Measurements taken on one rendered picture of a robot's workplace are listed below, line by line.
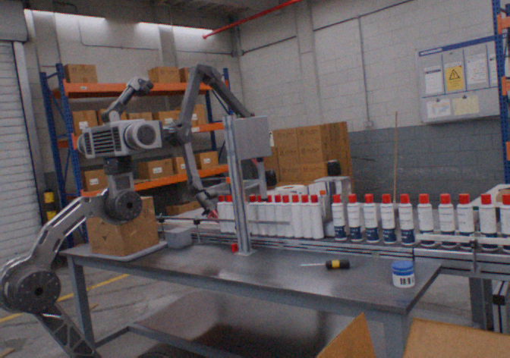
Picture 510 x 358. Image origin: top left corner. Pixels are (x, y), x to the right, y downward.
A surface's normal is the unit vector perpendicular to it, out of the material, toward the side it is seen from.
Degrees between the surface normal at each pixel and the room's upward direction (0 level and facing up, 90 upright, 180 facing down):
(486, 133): 90
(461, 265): 90
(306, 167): 89
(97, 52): 90
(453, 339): 32
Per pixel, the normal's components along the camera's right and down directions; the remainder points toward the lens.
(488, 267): -0.61, 0.15
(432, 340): -0.43, -0.76
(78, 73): 0.73, -0.03
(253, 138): 0.29, 0.04
